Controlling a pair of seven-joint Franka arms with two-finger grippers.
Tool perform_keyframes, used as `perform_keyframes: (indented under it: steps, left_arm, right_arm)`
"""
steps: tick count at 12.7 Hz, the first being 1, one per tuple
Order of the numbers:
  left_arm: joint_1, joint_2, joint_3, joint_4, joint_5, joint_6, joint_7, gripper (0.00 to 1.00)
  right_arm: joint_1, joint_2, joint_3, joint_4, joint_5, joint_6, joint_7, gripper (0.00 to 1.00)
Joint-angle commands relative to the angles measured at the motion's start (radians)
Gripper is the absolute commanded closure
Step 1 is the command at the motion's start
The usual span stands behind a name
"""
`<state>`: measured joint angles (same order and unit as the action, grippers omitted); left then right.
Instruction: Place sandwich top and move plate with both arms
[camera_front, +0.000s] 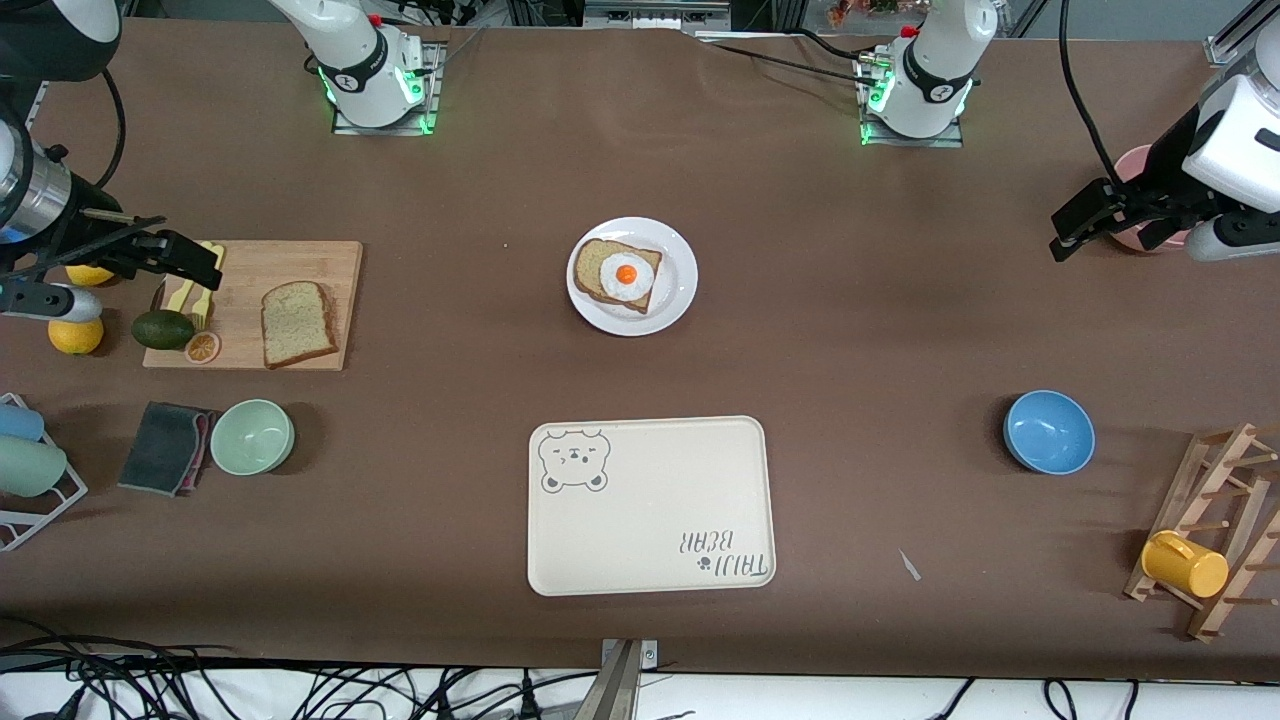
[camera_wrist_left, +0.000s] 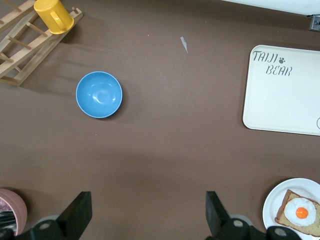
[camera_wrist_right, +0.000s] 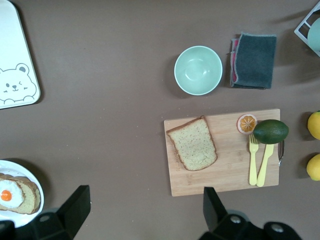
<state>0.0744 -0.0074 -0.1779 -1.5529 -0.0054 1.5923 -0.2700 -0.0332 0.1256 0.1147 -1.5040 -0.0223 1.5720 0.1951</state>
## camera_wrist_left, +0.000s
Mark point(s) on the blue bowl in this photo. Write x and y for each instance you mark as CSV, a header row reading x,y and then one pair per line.
x,y
99,95

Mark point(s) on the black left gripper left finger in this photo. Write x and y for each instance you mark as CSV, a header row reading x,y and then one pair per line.
x,y
75,215

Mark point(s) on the yellow plastic mug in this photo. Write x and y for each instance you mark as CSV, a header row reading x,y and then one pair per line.
x,y
50,12

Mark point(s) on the cream bear print tray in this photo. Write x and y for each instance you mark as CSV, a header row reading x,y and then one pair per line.
x,y
280,100

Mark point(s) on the bread slice under egg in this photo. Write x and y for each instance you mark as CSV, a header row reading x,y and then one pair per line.
x,y
303,228

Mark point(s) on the white round plate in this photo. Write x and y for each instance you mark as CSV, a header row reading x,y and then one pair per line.
x,y
273,202

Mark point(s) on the toy fried egg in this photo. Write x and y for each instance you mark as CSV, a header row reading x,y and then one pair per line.
x,y
292,208

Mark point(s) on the small white tape scrap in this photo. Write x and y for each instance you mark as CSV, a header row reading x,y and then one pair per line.
x,y
184,45

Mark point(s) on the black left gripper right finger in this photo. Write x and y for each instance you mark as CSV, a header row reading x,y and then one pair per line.
x,y
218,220

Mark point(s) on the wooden peg drying rack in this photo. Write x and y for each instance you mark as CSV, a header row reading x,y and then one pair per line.
x,y
37,56

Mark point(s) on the pink ribbed bowl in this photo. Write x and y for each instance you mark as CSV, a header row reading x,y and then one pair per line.
x,y
18,207

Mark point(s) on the small metal table bracket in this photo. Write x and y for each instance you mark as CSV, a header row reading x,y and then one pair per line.
x,y
315,23

